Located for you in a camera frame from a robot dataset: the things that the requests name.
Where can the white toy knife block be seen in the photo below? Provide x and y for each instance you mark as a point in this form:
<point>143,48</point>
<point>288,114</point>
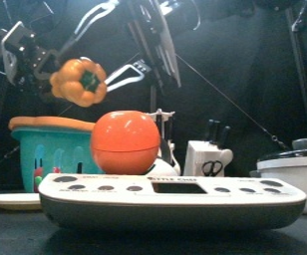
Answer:
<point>196,156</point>

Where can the white toy stove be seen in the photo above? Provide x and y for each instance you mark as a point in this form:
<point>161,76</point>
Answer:
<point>173,212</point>

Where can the white toy pot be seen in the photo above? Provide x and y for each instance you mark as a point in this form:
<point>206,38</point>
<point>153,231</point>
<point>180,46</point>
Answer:
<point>293,186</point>

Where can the orange toy egg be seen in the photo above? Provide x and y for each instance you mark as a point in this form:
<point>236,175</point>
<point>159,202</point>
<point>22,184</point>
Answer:
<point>125,142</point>

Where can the black frame post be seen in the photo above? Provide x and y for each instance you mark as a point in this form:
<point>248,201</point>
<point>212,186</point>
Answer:
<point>303,83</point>

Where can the white saucer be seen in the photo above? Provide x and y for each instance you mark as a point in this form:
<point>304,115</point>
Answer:
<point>10,201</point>

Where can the white round toy kettle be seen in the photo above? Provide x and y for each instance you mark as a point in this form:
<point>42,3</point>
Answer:
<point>162,169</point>

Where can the black pot lid grey knob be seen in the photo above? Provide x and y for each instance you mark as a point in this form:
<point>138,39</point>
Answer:
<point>304,152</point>

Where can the black toy scissors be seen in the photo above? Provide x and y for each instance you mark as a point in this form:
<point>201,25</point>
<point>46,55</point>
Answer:
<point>212,168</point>

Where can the red toy tomato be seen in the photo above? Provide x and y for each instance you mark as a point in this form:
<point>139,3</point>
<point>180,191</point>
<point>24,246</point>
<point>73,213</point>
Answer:
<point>38,172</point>

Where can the thin vertical frame rod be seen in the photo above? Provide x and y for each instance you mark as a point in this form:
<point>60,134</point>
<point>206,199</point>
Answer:
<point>153,99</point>

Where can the teal basket orange rim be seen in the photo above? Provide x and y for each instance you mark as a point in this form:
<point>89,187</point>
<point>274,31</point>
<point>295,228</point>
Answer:
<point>54,149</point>

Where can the orange toy squash green stem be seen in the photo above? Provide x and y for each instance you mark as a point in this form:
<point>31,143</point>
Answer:
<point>71,87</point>

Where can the green toy vegetable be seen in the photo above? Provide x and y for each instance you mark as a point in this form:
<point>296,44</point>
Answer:
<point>38,181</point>

